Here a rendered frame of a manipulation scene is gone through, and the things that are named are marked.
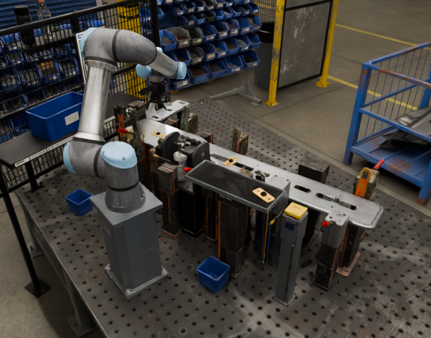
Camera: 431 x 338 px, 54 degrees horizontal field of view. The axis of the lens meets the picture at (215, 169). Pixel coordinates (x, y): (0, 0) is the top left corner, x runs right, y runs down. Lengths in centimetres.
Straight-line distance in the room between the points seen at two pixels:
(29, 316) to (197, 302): 132
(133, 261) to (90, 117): 58
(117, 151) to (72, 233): 77
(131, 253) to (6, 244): 179
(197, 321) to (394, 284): 85
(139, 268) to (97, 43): 87
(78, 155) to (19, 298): 155
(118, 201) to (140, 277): 38
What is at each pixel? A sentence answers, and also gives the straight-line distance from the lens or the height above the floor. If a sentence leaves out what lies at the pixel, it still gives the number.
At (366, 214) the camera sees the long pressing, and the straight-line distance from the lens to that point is 180.
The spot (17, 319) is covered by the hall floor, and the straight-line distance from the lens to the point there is 284.
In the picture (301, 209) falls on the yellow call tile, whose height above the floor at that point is 116.
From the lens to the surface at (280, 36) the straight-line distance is 476.
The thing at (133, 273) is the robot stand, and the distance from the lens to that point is 175.
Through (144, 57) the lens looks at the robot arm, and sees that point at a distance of 159.
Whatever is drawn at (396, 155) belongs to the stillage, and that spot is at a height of 16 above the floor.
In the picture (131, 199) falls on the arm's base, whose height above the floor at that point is 115.
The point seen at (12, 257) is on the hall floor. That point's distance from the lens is 323.
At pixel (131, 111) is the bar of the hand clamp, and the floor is 121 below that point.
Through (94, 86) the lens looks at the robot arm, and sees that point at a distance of 158.
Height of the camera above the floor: 208
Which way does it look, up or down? 33 degrees down
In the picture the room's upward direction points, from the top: straight up
